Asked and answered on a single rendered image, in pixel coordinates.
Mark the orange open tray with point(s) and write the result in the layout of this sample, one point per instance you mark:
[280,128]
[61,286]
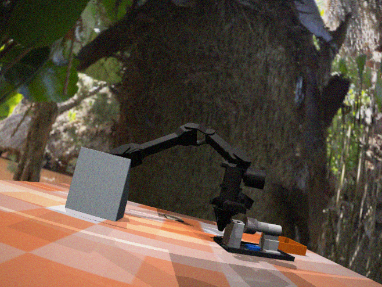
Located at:
[289,246]

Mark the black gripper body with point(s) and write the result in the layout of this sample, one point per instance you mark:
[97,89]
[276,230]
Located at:
[228,197]

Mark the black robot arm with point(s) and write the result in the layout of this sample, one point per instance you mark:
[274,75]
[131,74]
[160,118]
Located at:
[237,163]

